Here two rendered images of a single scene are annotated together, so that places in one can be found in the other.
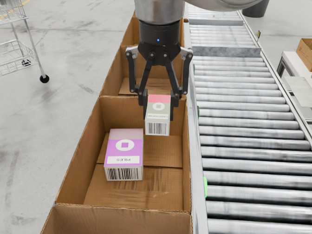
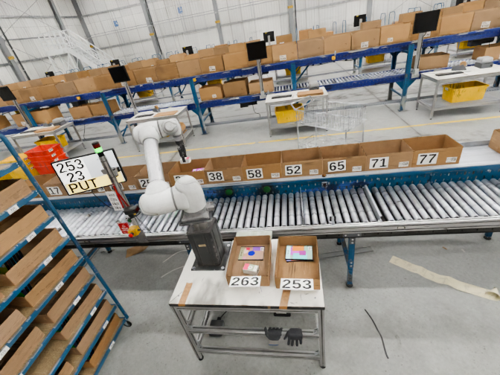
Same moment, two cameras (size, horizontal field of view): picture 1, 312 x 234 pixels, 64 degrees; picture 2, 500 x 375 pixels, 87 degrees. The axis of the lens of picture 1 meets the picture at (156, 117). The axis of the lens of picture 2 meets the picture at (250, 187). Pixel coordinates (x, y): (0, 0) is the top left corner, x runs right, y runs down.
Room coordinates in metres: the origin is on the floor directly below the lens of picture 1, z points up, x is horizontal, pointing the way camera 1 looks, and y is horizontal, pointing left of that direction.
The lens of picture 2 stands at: (1.42, -2.42, 2.21)
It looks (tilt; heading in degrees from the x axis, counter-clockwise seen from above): 31 degrees down; 98
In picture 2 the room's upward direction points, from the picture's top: 11 degrees counter-clockwise
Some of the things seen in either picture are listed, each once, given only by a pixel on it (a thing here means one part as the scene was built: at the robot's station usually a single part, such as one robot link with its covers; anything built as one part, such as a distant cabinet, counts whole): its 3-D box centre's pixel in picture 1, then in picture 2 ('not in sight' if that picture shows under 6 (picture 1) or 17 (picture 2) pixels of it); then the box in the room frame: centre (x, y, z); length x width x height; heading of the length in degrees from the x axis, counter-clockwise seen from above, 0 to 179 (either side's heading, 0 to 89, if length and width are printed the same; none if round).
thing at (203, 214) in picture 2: not in sight; (198, 208); (0.84, -1.01, 1.22); 0.22 x 0.18 x 0.06; 7
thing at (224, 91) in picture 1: (235, 93); (256, 211); (1.15, -0.45, 0.72); 0.52 x 0.05 x 0.05; 86
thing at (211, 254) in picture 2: not in sight; (207, 241); (0.82, -1.00, 0.91); 0.26 x 0.26 x 0.33; 85
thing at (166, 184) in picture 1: (135, 161); (191, 172); (0.47, 0.06, 0.96); 0.39 x 0.29 x 0.17; 176
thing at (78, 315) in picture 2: not in sight; (66, 309); (-0.33, -1.26, 0.59); 0.40 x 0.30 x 0.10; 84
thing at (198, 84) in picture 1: (233, 87); (263, 210); (1.22, -0.45, 0.72); 0.52 x 0.05 x 0.05; 86
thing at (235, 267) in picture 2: not in sight; (250, 259); (1.14, -1.10, 0.80); 0.38 x 0.28 x 0.10; 86
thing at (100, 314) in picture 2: not in sight; (79, 324); (-0.33, -1.27, 0.39); 0.40 x 0.30 x 0.10; 86
